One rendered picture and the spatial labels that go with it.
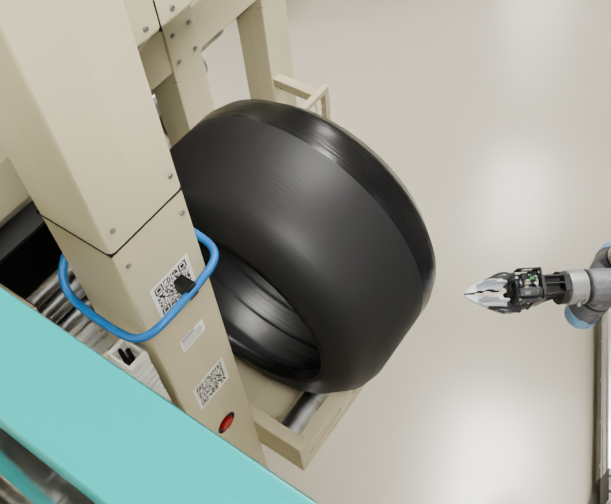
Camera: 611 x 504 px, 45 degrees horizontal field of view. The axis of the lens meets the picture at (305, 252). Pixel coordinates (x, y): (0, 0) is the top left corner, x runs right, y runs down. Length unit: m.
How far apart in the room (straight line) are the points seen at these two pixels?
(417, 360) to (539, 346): 0.43
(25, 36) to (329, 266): 0.63
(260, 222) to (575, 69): 2.77
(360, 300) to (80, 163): 0.57
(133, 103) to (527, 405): 2.04
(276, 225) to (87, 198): 0.41
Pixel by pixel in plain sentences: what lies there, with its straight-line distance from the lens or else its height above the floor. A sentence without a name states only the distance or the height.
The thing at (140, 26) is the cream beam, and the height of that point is 1.67.
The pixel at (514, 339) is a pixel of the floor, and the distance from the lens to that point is 2.74.
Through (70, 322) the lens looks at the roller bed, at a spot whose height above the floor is 1.08.
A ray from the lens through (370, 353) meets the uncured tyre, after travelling 1.28.
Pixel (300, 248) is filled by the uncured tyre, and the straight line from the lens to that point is 1.15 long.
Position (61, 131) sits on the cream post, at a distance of 0.76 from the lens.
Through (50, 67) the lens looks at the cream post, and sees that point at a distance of 0.73.
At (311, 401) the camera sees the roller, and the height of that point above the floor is 0.92.
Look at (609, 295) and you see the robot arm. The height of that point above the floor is 0.99.
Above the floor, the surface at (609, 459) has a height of 0.23.
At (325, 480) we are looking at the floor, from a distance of 2.48.
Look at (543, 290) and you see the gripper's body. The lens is 1.60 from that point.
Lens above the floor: 2.33
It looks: 53 degrees down
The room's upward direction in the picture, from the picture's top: 7 degrees counter-clockwise
